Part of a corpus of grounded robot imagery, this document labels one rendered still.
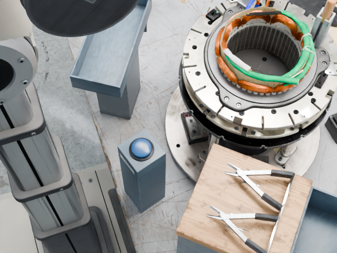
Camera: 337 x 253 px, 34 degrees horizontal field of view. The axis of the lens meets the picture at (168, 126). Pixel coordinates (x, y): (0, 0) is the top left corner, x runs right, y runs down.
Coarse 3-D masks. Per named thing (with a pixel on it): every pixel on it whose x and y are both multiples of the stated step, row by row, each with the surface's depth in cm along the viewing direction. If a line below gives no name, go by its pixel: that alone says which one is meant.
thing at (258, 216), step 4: (256, 216) 97; (260, 216) 97; (264, 216) 97; (268, 216) 97; (272, 216) 97; (276, 216) 97; (264, 220) 98; (268, 220) 98; (272, 220) 98; (276, 220) 97
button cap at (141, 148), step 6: (132, 144) 109; (138, 144) 109; (144, 144) 109; (150, 144) 109; (132, 150) 108; (138, 150) 108; (144, 150) 108; (150, 150) 108; (138, 156) 108; (144, 156) 108
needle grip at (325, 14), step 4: (328, 0) 102; (332, 0) 102; (328, 4) 102; (332, 4) 102; (324, 8) 104; (328, 8) 103; (332, 8) 103; (324, 12) 104; (328, 12) 104; (320, 16) 107; (324, 16) 105; (328, 16) 105; (328, 20) 107
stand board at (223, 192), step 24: (216, 144) 107; (216, 168) 104; (240, 168) 104; (264, 168) 104; (216, 192) 102; (240, 192) 102; (264, 192) 102; (192, 216) 100; (288, 216) 100; (192, 240) 100; (216, 240) 98; (240, 240) 98; (264, 240) 98; (288, 240) 98
